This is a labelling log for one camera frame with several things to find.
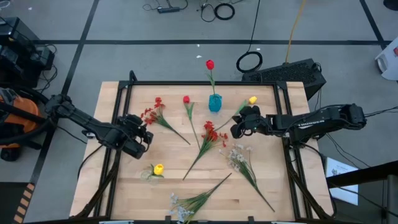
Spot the white plastic device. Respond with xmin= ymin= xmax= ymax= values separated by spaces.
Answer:
xmin=374 ymin=36 xmax=398 ymax=82

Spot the yellow artificial tulip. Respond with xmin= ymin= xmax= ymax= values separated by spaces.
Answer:
xmin=214 ymin=95 xmax=259 ymax=132
xmin=148 ymin=163 xmax=165 ymax=180

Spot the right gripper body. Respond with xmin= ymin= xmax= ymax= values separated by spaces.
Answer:
xmin=247 ymin=114 xmax=271 ymax=136

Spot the clear glass vase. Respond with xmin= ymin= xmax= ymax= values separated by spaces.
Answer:
xmin=139 ymin=169 xmax=159 ymax=186

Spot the black hanging cable with coil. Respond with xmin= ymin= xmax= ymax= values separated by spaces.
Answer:
xmin=235 ymin=0 xmax=264 ymax=74

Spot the blue glass vase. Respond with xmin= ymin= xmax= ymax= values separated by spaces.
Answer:
xmin=208 ymin=93 xmax=223 ymax=113

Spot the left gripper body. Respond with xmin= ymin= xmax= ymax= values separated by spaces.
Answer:
xmin=122 ymin=131 xmax=150 ymax=160

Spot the white paper sheet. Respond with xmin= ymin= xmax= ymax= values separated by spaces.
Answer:
xmin=325 ymin=157 xmax=359 ymax=207

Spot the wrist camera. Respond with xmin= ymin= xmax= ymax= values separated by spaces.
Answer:
xmin=241 ymin=105 xmax=262 ymax=118
xmin=117 ymin=113 xmax=147 ymax=134

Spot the red artificial tulip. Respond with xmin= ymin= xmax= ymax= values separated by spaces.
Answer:
xmin=205 ymin=59 xmax=218 ymax=96
xmin=182 ymin=95 xmax=201 ymax=151

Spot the black computer tower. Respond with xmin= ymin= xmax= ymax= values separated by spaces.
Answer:
xmin=0 ymin=17 xmax=41 ymax=88

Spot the black power strip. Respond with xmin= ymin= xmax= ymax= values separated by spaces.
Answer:
xmin=157 ymin=6 xmax=181 ymax=14

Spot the black aluminium table frame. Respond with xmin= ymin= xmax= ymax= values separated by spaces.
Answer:
xmin=73 ymin=70 xmax=336 ymax=224

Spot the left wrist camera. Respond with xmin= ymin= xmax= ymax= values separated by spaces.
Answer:
xmin=117 ymin=113 xmax=147 ymax=134

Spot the black power box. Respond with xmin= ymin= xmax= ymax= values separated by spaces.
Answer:
xmin=30 ymin=45 xmax=56 ymax=72

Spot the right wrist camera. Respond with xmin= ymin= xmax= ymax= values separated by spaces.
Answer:
xmin=241 ymin=105 xmax=262 ymax=118

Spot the white blossom spray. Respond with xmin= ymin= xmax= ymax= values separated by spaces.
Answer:
xmin=218 ymin=143 xmax=276 ymax=213
xmin=168 ymin=172 xmax=233 ymax=224

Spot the black round base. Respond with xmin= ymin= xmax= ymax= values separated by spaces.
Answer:
xmin=382 ymin=0 xmax=398 ymax=12

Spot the black vacuum hose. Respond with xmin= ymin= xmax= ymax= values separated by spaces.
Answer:
xmin=0 ymin=81 xmax=57 ymax=146

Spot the red blossom spray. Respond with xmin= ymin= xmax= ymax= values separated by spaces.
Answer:
xmin=140 ymin=96 xmax=192 ymax=146
xmin=182 ymin=120 xmax=229 ymax=181

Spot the black metal bar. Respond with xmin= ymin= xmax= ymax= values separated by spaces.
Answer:
xmin=325 ymin=159 xmax=398 ymax=189

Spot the black hazard striped mat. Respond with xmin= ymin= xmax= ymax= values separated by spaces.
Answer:
xmin=0 ymin=182 xmax=35 ymax=224

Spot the gray metal post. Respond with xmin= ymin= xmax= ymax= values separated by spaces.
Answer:
xmin=384 ymin=174 xmax=398 ymax=224

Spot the yellow hanging cable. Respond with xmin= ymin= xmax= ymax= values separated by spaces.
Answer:
xmin=284 ymin=0 xmax=308 ymax=65

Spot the black computer case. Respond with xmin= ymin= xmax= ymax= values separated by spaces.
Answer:
xmin=241 ymin=58 xmax=327 ymax=101

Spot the orange vacuum cleaner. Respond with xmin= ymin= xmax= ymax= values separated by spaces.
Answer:
xmin=0 ymin=87 xmax=42 ymax=162

